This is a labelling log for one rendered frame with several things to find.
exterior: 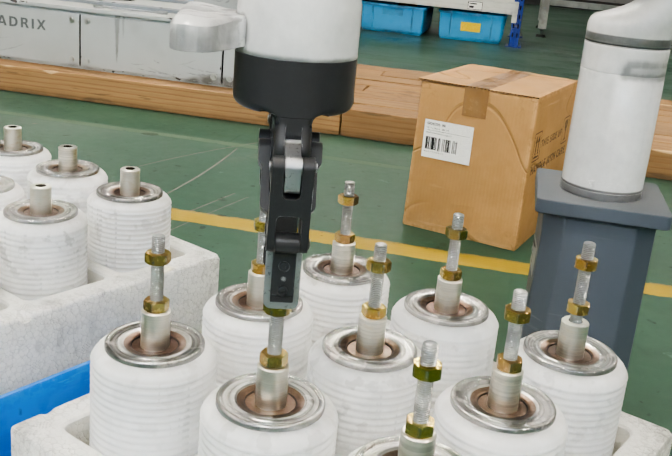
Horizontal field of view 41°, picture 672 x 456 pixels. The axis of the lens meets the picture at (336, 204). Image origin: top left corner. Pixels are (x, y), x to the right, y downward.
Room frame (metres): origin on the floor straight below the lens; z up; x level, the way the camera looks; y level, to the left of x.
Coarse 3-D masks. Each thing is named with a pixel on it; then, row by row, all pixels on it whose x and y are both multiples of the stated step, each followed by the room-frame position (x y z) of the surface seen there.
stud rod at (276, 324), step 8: (272, 320) 0.55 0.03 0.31; (280, 320) 0.55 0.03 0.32; (272, 328) 0.55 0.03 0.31; (280, 328) 0.55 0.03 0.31; (272, 336) 0.55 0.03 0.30; (280, 336) 0.55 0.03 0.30; (272, 344) 0.55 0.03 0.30; (280, 344) 0.55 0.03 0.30; (272, 352) 0.55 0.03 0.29; (280, 352) 0.55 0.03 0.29
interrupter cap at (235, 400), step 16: (224, 384) 0.56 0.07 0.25; (240, 384) 0.57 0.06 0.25; (288, 384) 0.57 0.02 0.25; (304, 384) 0.58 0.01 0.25; (224, 400) 0.54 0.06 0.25; (240, 400) 0.55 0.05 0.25; (288, 400) 0.56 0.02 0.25; (304, 400) 0.55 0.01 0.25; (320, 400) 0.55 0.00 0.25; (224, 416) 0.53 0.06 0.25; (240, 416) 0.53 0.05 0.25; (256, 416) 0.53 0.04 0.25; (272, 416) 0.53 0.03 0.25; (288, 416) 0.53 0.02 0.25; (304, 416) 0.53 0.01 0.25; (320, 416) 0.54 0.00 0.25; (272, 432) 0.51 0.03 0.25
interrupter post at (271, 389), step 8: (264, 368) 0.54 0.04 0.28; (280, 368) 0.55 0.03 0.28; (288, 368) 0.55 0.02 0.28; (256, 376) 0.55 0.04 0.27; (264, 376) 0.54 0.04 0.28; (272, 376) 0.54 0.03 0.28; (280, 376) 0.54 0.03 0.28; (288, 376) 0.55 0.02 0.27; (256, 384) 0.55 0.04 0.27; (264, 384) 0.54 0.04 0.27; (272, 384) 0.54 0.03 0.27; (280, 384) 0.54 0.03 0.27; (256, 392) 0.55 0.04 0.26; (264, 392) 0.54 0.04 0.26; (272, 392) 0.54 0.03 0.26; (280, 392) 0.54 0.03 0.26; (256, 400) 0.55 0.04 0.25; (264, 400) 0.54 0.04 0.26; (272, 400) 0.54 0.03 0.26; (280, 400) 0.54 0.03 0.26; (264, 408) 0.54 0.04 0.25; (272, 408) 0.54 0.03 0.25; (280, 408) 0.54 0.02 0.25
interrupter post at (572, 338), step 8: (568, 320) 0.67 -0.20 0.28; (584, 320) 0.67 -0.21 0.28; (560, 328) 0.67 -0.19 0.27; (568, 328) 0.66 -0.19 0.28; (576, 328) 0.66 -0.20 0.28; (584, 328) 0.66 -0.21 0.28; (560, 336) 0.67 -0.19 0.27; (568, 336) 0.66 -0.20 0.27; (576, 336) 0.66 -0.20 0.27; (584, 336) 0.66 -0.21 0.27; (560, 344) 0.67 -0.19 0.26; (568, 344) 0.66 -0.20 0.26; (576, 344) 0.66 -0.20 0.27; (584, 344) 0.67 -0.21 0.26; (560, 352) 0.67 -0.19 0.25; (568, 352) 0.66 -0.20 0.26; (576, 352) 0.66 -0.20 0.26
